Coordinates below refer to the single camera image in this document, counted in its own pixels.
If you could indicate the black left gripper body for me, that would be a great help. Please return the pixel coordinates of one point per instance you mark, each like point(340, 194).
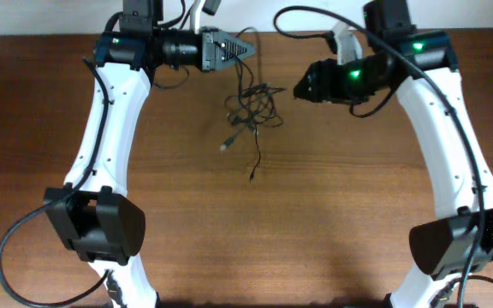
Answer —
point(208, 50)

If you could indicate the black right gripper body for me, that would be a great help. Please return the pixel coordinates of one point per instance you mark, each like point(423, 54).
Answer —
point(317, 81)

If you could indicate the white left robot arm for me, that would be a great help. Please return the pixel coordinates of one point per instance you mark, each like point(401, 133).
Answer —
point(91, 213)

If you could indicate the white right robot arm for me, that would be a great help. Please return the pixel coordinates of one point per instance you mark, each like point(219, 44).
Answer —
point(421, 70)

